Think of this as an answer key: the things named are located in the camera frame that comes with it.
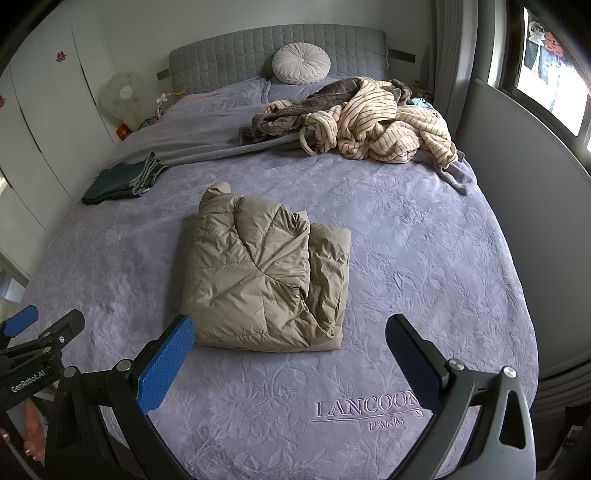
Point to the grey-brown fleece garment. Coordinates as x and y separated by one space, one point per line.
281 122

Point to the cream striped robe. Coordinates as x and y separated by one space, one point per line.
369 124

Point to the plain grey blanket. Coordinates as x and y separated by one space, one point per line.
207 124

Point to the person's left hand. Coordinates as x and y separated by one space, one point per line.
33 429

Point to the window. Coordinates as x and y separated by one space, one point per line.
554 60

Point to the white wardrobe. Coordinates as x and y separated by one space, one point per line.
41 138

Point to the white standing fan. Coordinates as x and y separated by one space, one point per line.
123 94

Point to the round white cushion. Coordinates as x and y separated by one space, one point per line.
300 63

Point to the beige puffer jacket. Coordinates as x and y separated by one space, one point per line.
258 277

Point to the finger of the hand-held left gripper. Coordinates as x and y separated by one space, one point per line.
67 325
21 321

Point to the dark green folded cloth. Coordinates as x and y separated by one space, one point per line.
117 182

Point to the grey quilted headboard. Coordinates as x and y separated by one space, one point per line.
221 60

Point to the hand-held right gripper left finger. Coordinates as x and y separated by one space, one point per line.
166 364

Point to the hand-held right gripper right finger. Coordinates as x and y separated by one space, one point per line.
413 364

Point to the purple embossed bed blanket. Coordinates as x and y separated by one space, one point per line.
415 258

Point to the grey curtain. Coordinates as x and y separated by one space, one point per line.
455 64

